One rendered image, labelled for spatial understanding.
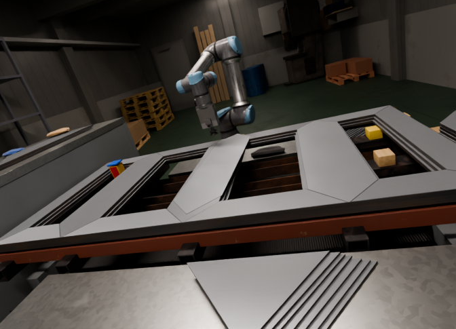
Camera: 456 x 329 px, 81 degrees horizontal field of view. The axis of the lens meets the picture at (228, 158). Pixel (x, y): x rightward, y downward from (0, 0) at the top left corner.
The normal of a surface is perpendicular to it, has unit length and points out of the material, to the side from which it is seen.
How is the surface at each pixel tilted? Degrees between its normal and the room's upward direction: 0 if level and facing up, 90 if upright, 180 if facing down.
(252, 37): 90
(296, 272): 0
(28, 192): 90
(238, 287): 0
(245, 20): 90
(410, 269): 0
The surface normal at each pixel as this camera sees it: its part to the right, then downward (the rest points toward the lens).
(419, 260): -0.26, -0.90
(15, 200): 0.95, -0.18
